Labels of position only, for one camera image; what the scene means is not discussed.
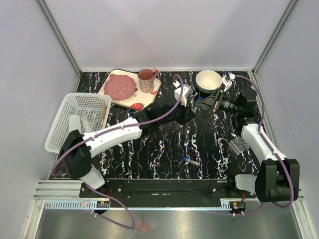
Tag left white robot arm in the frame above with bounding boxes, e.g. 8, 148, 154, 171
60, 101, 195, 197

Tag white ceramic bowl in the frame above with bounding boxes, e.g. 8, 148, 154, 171
195, 70, 222, 94

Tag wooden test tube clamp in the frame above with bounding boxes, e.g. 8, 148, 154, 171
101, 106, 108, 128

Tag clear plastic funnel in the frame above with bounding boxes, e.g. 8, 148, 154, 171
80, 115, 93, 132

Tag pink patterned mug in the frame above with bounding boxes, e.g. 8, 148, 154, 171
138, 68, 158, 93

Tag white plastic perforated basket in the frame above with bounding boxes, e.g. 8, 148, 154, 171
45, 93, 112, 153

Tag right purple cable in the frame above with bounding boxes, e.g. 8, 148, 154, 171
234, 74, 295, 216

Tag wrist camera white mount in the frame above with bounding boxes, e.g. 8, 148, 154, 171
221, 72, 235, 92
173, 81, 192, 107

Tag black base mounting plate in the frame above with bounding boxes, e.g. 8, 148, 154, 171
79, 178, 256, 209

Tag clear test tube rack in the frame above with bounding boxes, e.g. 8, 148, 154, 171
228, 136, 250, 157

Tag white wash bottle red cap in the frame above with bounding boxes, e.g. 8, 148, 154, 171
68, 115, 81, 132

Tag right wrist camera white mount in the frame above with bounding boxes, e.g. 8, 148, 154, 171
221, 72, 235, 92

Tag pink polka dot plate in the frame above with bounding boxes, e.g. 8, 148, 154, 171
104, 75, 136, 101

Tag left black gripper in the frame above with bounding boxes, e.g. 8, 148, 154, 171
159, 97, 196, 125

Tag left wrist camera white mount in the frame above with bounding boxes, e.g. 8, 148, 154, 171
173, 81, 192, 107

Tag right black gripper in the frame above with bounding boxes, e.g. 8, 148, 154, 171
193, 88, 241, 115

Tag blue capped test tube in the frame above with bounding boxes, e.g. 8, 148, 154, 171
183, 157, 200, 167

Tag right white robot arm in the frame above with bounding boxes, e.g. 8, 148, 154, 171
195, 87, 300, 204

